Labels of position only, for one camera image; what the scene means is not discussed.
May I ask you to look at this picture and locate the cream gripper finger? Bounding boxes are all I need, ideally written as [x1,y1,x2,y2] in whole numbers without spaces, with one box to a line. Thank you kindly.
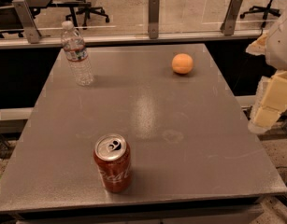
[248,71,287,134]
[246,34,267,56]

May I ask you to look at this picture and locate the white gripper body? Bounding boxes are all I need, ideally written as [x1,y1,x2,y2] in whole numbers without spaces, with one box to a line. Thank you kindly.
[265,8,287,71]

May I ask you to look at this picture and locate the red coke can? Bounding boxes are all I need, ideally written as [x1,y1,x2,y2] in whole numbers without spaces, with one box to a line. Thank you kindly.
[93,133,132,193]

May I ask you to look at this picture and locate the orange fruit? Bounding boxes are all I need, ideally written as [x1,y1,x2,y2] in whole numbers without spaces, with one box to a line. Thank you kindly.
[172,53,194,75]

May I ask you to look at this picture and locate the black office chair left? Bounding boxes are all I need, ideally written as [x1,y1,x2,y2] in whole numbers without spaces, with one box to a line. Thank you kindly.
[76,0,110,28]

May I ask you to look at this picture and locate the clear plastic water bottle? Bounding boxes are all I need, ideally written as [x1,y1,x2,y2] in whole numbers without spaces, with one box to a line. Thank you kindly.
[61,21,93,86]

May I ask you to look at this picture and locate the right metal railing bracket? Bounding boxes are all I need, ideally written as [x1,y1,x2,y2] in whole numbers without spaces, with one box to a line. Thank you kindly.
[220,0,243,35]

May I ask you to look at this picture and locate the metal railing bracket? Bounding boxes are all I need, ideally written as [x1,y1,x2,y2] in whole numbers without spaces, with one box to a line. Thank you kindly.
[220,0,243,35]
[12,0,41,44]
[148,0,160,39]

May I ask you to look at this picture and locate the middle metal railing bracket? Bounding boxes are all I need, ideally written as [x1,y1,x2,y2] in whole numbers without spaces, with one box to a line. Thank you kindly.
[148,0,160,39]

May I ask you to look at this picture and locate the left metal railing bracket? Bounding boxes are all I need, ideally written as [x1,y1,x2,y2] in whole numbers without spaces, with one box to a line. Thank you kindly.
[12,0,41,44]

